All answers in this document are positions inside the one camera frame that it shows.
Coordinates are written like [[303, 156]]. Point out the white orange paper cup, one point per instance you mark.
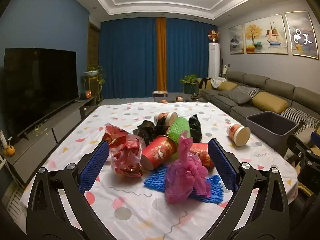
[[170, 117], [237, 133]]

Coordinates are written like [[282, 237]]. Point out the grey cushion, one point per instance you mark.
[[235, 97]]

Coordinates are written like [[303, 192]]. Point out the blue foam net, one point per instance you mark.
[[156, 180]]

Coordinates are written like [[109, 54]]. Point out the grey plastic bin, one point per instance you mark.
[[280, 136]]

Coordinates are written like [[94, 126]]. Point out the small yellow cushion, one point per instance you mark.
[[226, 86]]

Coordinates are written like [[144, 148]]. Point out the dark tea tray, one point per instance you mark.
[[195, 96]]

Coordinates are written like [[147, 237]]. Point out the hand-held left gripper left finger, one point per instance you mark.
[[93, 165]]

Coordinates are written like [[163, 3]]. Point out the white cloth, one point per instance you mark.
[[218, 82]]

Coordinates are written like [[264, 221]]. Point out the black television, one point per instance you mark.
[[37, 87]]

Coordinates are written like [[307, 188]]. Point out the brown figurine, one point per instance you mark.
[[179, 98]]

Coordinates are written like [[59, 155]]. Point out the small grey framed painting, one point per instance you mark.
[[236, 40]]

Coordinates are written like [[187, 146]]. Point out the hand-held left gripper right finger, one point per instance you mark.
[[222, 165]]

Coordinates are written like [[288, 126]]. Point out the grey sofa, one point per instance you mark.
[[275, 85]]

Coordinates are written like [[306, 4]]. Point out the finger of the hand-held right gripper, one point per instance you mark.
[[297, 145], [316, 138]]

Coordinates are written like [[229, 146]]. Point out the white patterned tablecloth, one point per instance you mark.
[[140, 217]]

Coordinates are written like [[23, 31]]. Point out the white standing air conditioner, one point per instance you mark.
[[214, 60]]

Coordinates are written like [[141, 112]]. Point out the grey television cabinet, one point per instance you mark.
[[62, 127]]

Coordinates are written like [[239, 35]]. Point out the orange curtain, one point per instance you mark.
[[161, 55]]

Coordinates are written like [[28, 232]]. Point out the red white plastic bag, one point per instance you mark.
[[125, 155]]

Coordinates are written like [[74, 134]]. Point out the large yellow cushion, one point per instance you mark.
[[270, 102]]

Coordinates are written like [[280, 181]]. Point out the purple framed painting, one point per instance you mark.
[[301, 35]]

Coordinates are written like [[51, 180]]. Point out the brown wooden panel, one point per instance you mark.
[[93, 45]]

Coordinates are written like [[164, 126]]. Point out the printed box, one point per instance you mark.
[[160, 95]]

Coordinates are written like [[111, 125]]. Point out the potted plant on stand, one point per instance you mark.
[[93, 73]]

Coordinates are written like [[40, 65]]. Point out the orange gourd ornament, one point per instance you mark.
[[10, 150]]

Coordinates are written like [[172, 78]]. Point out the tall black plastic bag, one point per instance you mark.
[[195, 127]]

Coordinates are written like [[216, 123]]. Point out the pink plastic bag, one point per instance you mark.
[[182, 177]]

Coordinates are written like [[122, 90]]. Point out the green potted plant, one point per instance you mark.
[[189, 80]]

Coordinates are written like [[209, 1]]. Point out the blue curtain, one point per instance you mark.
[[127, 57], [187, 55]]

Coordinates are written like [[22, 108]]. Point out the green foam net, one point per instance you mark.
[[178, 127]]

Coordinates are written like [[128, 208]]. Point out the black white patterned cushion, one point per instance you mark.
[[300, 116], [250, 90]]

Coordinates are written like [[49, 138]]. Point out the orange green radio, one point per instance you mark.
[[85, 94]]

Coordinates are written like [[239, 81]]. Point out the large red paper cup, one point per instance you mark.
[[157, 152]]

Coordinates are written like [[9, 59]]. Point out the orange red wrapper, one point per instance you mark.
[[203, 155]]

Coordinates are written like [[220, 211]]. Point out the sailboat framed painting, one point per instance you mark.
[[265, 35]]

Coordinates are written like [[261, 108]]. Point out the orange flower decoration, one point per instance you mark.
[[214, 35]]

